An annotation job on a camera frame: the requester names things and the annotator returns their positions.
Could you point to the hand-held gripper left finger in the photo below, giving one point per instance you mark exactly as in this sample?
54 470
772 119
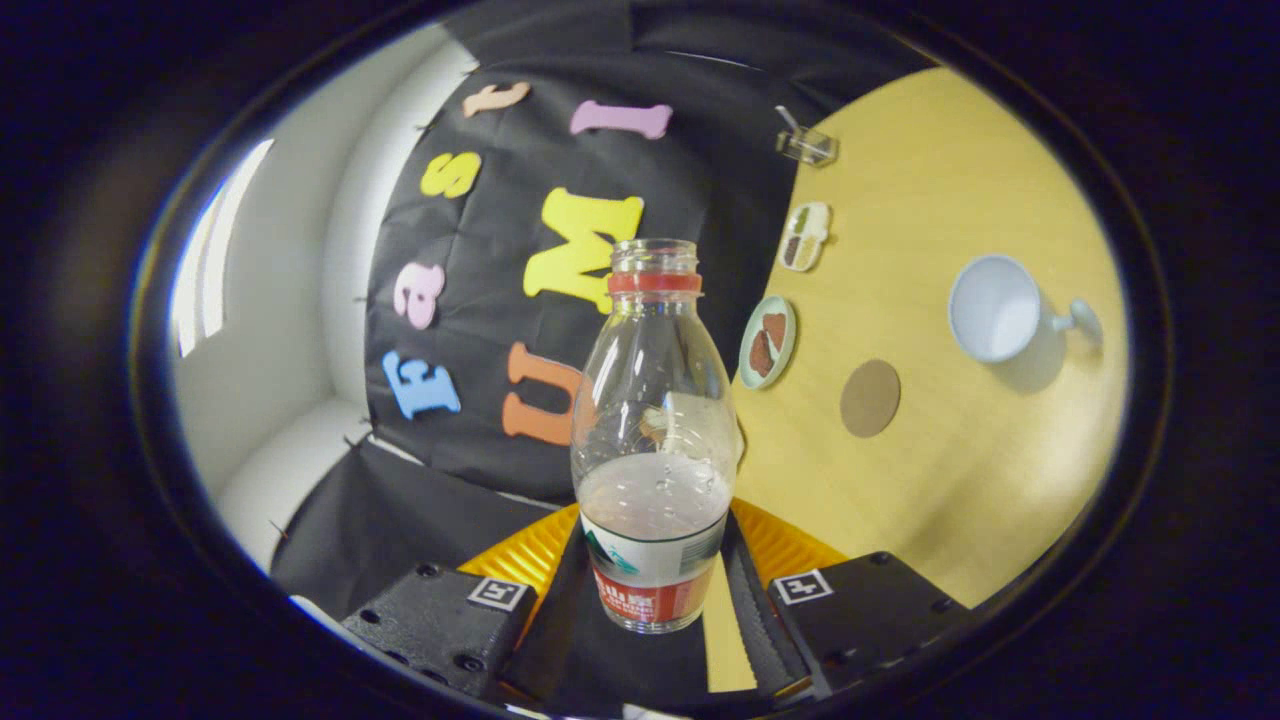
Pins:
550 630

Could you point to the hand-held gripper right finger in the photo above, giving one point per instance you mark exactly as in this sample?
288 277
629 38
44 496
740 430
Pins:
760 630

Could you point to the clear juice bottle red label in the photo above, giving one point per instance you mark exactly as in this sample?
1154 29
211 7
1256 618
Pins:
655 500

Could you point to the round brown coaster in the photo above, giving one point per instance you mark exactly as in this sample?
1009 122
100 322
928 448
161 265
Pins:
870 398

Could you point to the white cup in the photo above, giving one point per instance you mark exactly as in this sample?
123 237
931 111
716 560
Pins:
995 308

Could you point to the wooden table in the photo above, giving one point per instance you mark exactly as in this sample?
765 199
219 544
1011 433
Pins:
950 480

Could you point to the pale green plate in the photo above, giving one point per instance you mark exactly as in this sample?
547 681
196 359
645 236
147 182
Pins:
784 360

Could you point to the brown meat slice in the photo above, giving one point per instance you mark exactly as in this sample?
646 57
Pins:
775 328
760 355

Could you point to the white divided tray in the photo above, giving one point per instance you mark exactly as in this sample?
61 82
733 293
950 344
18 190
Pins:
805 237

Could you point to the black backdrop cloth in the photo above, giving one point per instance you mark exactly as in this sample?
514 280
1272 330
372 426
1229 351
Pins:
700 170

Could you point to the small clear glass jar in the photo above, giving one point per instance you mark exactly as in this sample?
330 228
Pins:
808 147

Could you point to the long ceiling light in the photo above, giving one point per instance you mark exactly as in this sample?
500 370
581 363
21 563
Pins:
215 250

